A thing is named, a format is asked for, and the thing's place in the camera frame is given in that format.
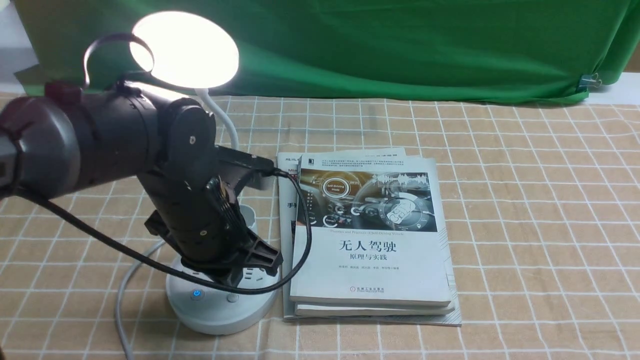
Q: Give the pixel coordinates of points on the white lower book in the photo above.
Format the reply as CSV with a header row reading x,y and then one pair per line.
x,y
380,310

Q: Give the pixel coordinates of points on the white desk lamp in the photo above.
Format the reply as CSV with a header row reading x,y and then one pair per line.
x,y
190,51

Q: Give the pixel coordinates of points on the green backdrop cloth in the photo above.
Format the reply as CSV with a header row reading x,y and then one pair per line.
x,y
499,51

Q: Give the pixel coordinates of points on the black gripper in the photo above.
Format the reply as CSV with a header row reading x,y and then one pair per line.
x,y
197,211

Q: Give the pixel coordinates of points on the teal binder clip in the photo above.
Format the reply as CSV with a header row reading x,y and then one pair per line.
x,y
588,82

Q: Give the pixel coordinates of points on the thin bottom magazine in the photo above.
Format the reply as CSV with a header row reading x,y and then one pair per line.
x,y
350,320

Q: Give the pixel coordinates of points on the tan checkered tablecloth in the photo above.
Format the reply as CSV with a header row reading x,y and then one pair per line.
x,y
541,205

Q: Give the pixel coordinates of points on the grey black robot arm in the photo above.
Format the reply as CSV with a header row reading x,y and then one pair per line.
x,y
68,141

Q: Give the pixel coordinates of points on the white book with car cover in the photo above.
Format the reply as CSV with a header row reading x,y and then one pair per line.
x,y
372,235

